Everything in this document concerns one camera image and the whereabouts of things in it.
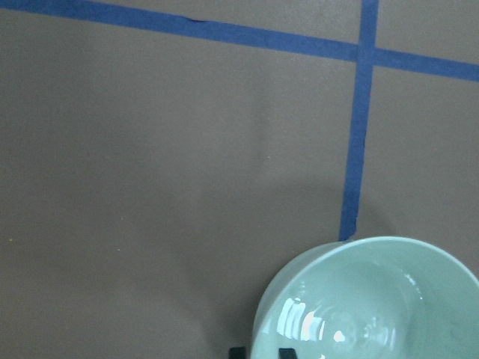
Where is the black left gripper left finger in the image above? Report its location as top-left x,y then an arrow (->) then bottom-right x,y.
228,346 -> 247,359

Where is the light green ceramic bowl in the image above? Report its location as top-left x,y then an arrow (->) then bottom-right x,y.
251,236 -> 478,358

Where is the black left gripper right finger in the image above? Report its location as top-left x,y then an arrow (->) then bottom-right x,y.
278,348 -> 297,359

